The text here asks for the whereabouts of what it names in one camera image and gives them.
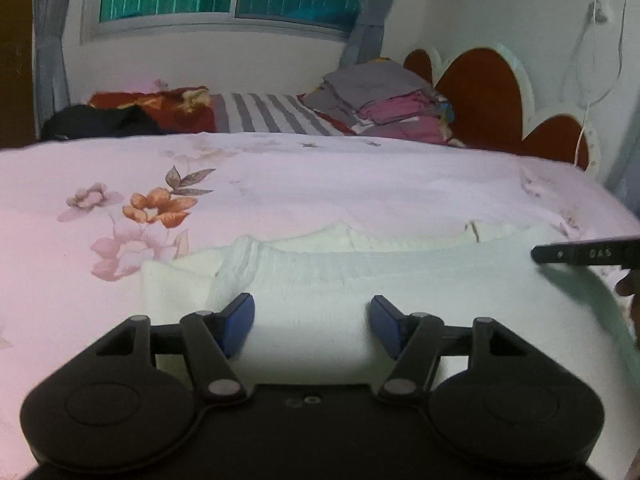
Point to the grey curtain left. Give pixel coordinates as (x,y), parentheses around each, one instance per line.
(49,80)

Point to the red and white headboard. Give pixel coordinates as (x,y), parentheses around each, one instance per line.
(494,108)

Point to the white knitted garment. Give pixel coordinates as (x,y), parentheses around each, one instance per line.
(312,293)

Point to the grey striped sheet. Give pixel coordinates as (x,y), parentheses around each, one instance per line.
(236,112)

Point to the white charger with cable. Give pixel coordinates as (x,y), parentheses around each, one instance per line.
(598,62)

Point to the grey curtain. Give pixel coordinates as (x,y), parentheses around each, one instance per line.
(365,41)
(49,80)

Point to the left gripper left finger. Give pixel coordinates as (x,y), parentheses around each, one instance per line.
(210,340)

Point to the red floral pillow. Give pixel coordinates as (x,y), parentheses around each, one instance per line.
(182,110)

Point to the black cloth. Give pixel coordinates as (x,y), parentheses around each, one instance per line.
(86,122)

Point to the pink floral bedspread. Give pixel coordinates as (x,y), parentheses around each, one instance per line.
(80,219)

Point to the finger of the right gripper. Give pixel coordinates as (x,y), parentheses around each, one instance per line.
(623,252)

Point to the person's right hand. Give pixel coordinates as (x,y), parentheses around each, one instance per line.
(629,287)

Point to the grey curtain right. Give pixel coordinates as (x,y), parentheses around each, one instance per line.
(365,41)

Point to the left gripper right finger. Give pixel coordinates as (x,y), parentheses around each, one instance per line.
(412,341)

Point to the stack of folded clothes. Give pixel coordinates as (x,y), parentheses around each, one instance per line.
(383,99)

